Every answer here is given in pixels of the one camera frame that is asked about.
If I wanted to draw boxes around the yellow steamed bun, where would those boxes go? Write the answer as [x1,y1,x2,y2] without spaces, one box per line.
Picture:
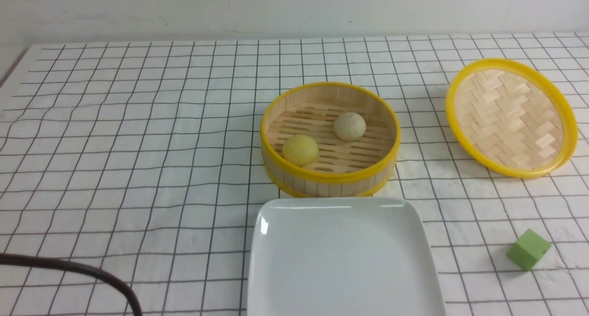
[282,134,318,167]

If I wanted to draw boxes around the beige steamed bun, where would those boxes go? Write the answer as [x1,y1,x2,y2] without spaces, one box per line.
[333,112,367,142]

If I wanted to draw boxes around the white square plate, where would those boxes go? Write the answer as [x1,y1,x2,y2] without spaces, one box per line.
[247,197,446,316]

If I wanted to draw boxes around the yellow-rimmed bamboo steamer basket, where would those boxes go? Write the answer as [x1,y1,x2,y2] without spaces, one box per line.
[260,82,401,197]

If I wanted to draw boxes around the white checkered tablecloth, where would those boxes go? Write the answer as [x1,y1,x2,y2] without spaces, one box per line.
[0,32,589,316]

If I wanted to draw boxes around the yellow-rimmed woven steamer lid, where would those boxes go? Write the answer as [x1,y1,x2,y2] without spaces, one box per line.
[445,58,578,178]

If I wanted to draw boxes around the green cube block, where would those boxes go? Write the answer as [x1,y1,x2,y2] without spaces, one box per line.
[506,229,552,272]

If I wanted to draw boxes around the black cable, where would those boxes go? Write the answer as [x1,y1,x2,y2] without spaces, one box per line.
[0,253,143,316]

